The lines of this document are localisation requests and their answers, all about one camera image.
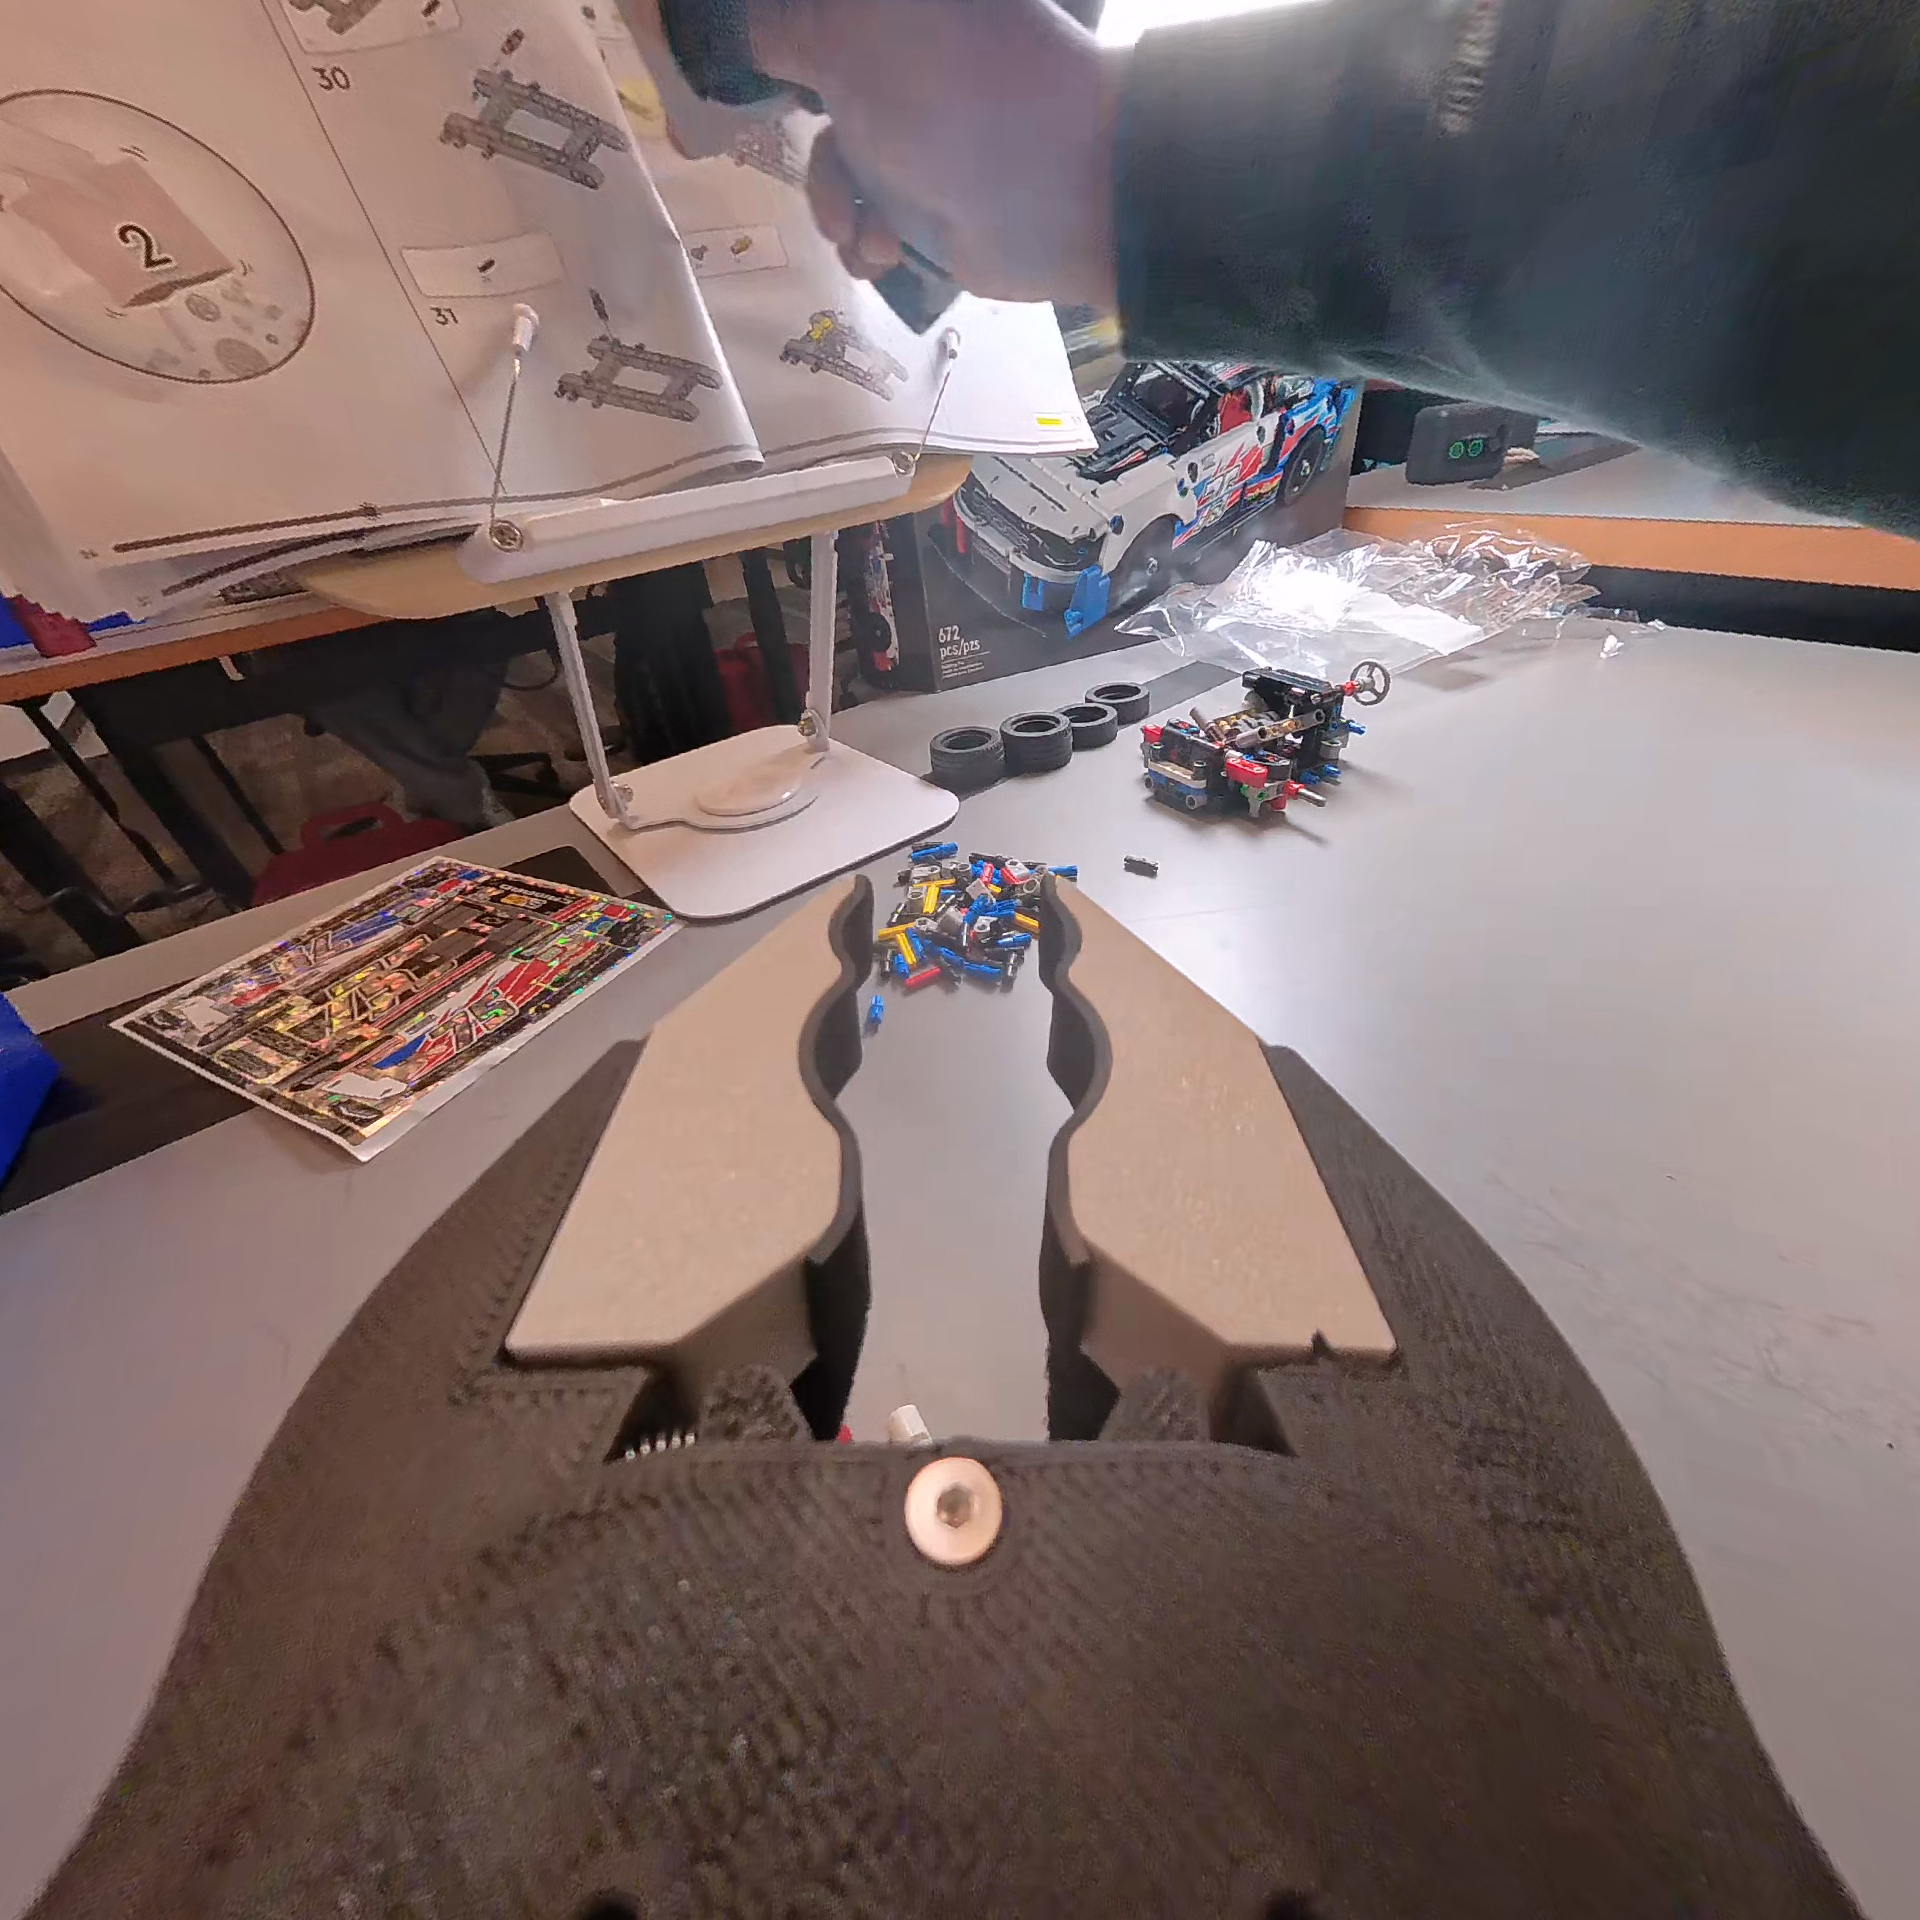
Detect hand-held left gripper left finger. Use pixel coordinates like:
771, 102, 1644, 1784
504, 872, 879, 1396

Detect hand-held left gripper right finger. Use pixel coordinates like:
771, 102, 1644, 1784
1039, 872, 1403, 1396

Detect pile of coloured lego pins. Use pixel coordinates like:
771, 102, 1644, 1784
871, 844, 1087, 998

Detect lego instruction booklet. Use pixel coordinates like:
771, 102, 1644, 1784
0, 0, 1105, 623

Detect person's right forearm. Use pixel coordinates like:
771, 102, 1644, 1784
1107, 0, 1920, 536

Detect lego car chassis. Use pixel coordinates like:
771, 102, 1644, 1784
1140, 660, 1392, 817

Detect lego set box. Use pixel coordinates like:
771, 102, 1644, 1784
884, 358, 1367, 694

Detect person's right hand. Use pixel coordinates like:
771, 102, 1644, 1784
668, 0, 1133, 320

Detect holographic sticker sheet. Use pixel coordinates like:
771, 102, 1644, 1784
113, 855, 682, 1161

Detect white book stand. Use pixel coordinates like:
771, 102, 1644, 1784
293, 298, 977, 920

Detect red bag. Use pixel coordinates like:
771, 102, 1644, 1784
256, 801, 466, 903

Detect clear plastic bag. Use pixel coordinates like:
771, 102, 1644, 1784
1162, 525, 1667, 670

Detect blue plastic object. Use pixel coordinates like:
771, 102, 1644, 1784
0, 983, 63, 1186

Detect table with black legs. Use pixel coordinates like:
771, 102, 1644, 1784
0, 598, 378, 961

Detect wooden edged desk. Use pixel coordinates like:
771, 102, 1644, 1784
1343, 433, 1920, 593

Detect black device with green lights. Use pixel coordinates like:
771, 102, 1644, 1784
1410, 402, 1547, 484

